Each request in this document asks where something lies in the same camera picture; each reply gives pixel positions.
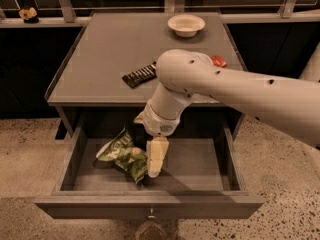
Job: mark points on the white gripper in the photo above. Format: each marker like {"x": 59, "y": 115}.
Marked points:
{"x": 159, "y": 123}

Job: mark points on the green jalapeno chip bag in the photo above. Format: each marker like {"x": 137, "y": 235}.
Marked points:
{"x": 122, "y": 151}

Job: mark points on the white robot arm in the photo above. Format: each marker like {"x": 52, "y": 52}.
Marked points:
{"x": 289, "y": 105}

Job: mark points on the open grey top drawer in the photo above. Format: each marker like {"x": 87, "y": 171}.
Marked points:
{"x": 200, "y": 178}

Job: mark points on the metal drawer knob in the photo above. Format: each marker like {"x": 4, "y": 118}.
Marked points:
{"x": 151, "y": 216}

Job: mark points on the black snack bar wrapper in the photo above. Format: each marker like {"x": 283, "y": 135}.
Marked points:
{"x": 142, "y": 75}

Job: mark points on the grey wooden cabinet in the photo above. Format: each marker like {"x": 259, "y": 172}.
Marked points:
{"x": 115, "y": 44}

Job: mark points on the red cola can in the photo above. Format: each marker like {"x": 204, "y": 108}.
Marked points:
{"x": 218, "y": 61}

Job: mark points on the white paper bowl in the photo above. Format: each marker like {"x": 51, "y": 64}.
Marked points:
{"x": 186, "y": 25}

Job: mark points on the small yellow black object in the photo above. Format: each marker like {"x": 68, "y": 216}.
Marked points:
{"x": 29, "y": 15}

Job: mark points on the metal railing frame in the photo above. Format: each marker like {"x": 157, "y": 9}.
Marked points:
{"x": 73, "y": 13}

